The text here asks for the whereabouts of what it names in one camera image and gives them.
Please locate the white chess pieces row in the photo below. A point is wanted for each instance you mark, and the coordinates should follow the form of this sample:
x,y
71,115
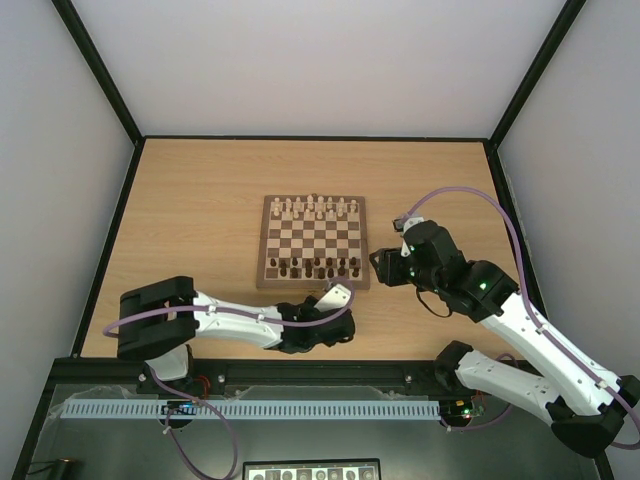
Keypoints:
x,y
314,207

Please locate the wooden chess board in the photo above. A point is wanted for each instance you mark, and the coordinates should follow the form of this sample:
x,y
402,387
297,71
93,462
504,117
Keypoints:
x,y
310,239

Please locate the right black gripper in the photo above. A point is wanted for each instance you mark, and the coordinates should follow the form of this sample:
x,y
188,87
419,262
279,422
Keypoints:
x,y
391,267

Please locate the black aluminium frame rail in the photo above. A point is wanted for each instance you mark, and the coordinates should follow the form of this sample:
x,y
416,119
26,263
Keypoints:
x,y
219,377

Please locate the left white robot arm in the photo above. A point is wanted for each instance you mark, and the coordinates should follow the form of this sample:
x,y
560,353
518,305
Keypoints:
x,y
156,323

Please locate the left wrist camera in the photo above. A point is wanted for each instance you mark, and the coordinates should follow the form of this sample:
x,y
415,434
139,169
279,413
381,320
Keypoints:
x,y
337,297

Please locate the white slotted cable duct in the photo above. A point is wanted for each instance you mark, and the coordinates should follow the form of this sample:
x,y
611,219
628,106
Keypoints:
x,y
252,409

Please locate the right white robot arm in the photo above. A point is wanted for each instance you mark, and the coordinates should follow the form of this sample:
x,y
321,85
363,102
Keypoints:
x,y
584,403

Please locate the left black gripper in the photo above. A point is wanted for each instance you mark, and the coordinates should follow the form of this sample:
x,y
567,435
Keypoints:
x,y
307,302

